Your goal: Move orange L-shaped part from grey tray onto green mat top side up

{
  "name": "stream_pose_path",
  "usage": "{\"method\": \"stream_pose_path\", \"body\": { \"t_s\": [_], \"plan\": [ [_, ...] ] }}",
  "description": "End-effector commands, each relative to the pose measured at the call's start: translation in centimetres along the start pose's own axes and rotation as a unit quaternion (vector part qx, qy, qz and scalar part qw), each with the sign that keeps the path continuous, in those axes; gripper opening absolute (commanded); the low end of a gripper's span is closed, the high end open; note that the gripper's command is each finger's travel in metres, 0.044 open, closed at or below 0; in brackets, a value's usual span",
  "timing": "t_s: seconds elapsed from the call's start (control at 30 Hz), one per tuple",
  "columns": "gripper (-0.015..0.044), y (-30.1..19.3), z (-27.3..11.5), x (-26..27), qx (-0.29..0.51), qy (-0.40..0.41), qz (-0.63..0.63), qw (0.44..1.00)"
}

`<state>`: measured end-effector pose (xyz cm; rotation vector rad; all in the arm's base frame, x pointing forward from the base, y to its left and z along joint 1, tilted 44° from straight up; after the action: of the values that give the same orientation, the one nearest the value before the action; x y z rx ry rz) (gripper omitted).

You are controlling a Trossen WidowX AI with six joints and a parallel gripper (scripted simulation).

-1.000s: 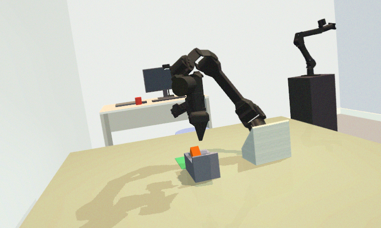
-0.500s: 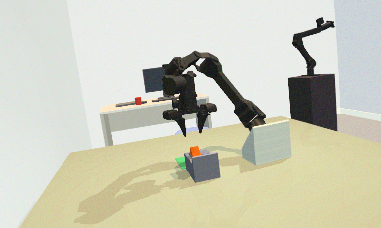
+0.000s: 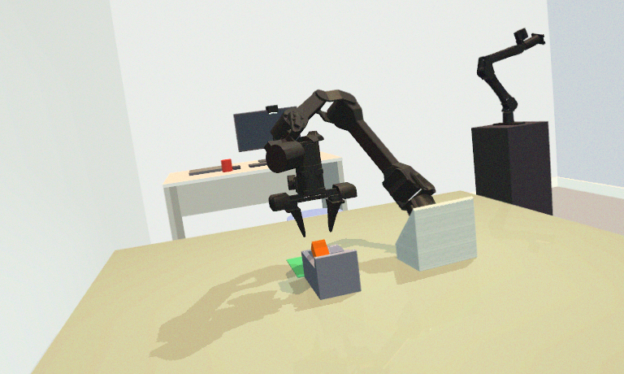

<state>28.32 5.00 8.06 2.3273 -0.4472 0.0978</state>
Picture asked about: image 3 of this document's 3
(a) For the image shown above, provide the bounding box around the orange block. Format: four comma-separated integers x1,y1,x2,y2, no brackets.
311,239,329,257

